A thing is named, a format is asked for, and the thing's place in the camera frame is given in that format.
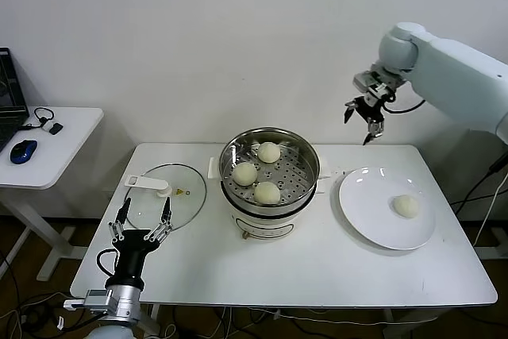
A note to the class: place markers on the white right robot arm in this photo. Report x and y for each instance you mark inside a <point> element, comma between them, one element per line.
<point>456,73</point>

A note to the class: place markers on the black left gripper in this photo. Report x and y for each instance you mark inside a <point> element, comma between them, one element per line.
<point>129,255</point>

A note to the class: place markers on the white round plate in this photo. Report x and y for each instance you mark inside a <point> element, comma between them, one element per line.
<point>365,204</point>

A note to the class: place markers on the glass pot lid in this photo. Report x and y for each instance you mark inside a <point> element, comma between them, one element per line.
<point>178,212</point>

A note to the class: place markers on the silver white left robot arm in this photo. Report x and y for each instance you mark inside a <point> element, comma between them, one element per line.
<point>127,303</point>

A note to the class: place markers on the blue black computer mouse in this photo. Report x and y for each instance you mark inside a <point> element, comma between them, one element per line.
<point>22,151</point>

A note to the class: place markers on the stainless steel steamer basket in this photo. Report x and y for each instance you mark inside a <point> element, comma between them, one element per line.
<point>297,180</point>

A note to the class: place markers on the black laptop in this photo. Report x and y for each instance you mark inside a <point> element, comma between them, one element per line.
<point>10,116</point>

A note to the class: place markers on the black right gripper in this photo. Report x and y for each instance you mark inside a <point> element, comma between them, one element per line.
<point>371,106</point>

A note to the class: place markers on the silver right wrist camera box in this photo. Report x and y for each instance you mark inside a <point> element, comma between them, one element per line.
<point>363,82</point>

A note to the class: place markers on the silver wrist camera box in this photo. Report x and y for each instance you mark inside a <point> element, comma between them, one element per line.
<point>97,298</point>
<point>363,82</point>

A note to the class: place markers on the white electric cooker base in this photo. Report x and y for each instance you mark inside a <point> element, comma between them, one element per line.
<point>262,226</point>

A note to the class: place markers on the white steamed baozi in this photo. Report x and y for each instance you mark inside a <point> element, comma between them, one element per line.
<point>405,206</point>
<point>268,152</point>
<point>244,174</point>
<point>266,193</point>

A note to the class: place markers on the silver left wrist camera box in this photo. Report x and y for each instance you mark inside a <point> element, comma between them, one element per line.
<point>97,298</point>

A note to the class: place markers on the white side table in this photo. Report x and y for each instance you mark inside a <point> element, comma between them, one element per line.
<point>59,148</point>

